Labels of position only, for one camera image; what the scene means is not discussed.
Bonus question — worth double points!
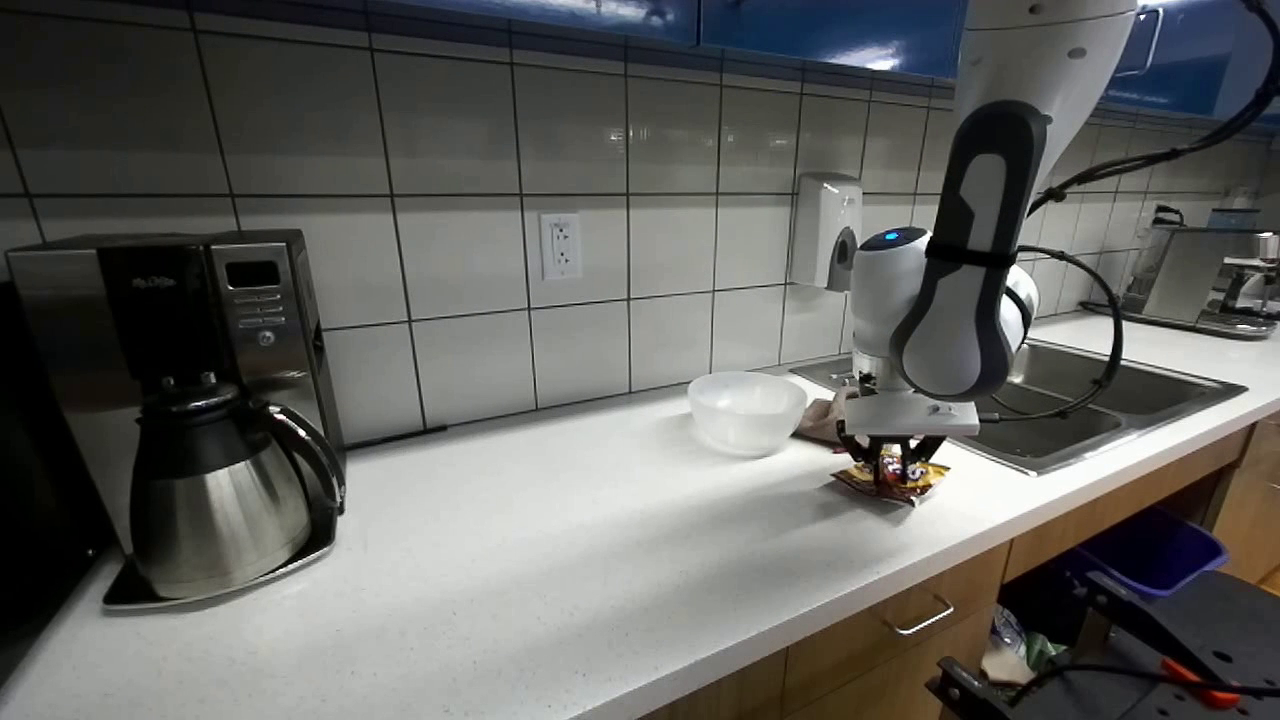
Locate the blue upper cabinets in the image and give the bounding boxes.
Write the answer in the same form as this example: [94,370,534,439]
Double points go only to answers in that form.
[182,0,1280,130]

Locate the stainless steel coffee carafe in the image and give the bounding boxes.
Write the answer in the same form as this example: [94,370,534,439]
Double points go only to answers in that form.
[127,376,348,606]

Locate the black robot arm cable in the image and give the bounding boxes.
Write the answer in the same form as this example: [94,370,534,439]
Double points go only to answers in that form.
[1013,0,1280,428]

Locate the blue plastic bin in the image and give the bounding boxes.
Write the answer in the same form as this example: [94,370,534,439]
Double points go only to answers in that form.
[1077,508,1233,606]

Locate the orange handled tool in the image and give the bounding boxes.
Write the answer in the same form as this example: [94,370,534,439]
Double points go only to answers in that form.
[1155,653,1247,712]

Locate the white wall outlet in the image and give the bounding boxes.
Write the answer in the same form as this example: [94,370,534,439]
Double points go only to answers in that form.
[534,213,589,287]

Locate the translucent white plastic bowl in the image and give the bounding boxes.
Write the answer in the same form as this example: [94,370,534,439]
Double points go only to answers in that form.
[682,370,813,461]

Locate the stainless steel double sink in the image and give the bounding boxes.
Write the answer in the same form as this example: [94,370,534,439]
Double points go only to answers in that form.
[795,335,1253,475]

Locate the white wall soap dispenser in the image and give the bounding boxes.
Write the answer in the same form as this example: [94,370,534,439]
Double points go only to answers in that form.
[789,176,866,298]

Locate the silver espresso machine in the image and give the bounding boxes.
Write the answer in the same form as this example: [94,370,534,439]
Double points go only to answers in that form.
[1117,205,1280,341]

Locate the silver drawer handle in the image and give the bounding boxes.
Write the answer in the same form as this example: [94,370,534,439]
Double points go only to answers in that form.
[884,595,959,643]

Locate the black steel coffee maker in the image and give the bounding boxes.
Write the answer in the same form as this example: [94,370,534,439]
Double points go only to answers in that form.
[2,229,348,611]

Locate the black bagged trash bin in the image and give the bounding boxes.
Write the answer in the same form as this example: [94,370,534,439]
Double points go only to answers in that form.
[981,563,1117,687]

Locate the yellow brown chips packet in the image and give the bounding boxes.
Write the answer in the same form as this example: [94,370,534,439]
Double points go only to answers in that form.
[830,446,950,508]

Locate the black equipment stand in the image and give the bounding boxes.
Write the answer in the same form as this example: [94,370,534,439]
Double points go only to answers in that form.
[922,563,1280,720]

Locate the wooden base cabinet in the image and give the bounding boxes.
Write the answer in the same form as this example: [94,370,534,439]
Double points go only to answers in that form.
[637,425,1280,720]

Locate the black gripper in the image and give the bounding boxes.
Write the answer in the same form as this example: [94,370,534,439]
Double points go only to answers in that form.
[852,428,950,489]

